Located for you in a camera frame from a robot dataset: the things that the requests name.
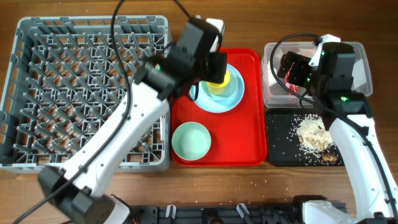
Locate light blue plate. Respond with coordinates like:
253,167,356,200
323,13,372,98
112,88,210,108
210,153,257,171
189,64,245,113

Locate mint green food bowl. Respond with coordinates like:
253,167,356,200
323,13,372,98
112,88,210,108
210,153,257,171
172,122,211,161

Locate black waste tray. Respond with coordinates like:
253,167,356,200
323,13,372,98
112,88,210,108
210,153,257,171
266,108,344,167

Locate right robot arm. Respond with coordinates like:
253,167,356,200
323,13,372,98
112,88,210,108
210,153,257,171
272,42,397,223

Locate yellow plastic cup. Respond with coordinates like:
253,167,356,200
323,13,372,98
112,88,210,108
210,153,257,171
206,70,231,95

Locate red plastic tray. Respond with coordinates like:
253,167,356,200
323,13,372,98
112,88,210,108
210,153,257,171
171,48,267,167

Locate white napkin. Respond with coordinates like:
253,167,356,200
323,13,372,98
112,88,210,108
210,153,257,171
267,47,284,86

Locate clear plastic bin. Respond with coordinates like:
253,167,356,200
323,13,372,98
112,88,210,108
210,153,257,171
261,42,373,108

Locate rice and food scraps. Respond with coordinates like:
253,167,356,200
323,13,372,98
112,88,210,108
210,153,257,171
287,114,343,166

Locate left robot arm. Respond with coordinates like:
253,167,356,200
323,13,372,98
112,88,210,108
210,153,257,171
38,17,226,223

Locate grey dishwasher rack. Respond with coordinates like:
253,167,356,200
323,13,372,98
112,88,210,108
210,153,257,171
1,16,171,174

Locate small mint green bowl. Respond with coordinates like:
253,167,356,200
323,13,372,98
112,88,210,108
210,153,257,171
201,70,238,101

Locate red snack wrapper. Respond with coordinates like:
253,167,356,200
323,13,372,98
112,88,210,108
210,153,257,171
285,72,299,93

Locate white plastic fork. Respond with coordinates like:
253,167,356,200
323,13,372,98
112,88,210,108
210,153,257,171
159,116,165,141

